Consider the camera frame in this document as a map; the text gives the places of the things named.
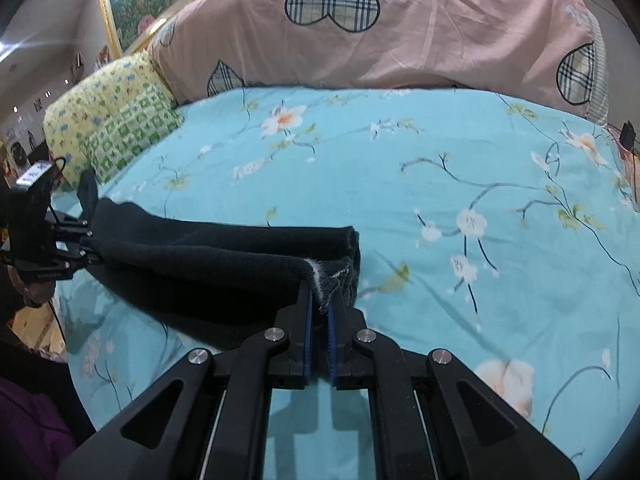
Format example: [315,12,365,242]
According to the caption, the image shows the black cable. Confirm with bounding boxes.
[48,296,68,346]

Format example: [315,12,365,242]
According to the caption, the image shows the black knit pants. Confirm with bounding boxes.
[77,169,360,350]

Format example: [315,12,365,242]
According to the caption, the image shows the yellow cartoon print pillow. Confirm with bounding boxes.
[42,52,176,188]

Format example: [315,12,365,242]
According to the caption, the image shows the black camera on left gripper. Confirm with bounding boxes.
[8,160,58,262]

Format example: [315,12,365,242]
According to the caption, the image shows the black sleeved left forearm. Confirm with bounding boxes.
[0,324,96,479]

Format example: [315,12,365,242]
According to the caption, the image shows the green checkered small pillow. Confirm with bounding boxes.
[80,84,183,183]

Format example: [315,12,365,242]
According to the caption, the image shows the light blue floral bedsheet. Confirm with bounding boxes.
[100,88,639,478]

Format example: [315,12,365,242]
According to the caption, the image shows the pink quilt with plaid hearts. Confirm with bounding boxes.
[148,0,608,125]

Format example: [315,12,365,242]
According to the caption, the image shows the left hand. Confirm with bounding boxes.
[8,266,55,306]

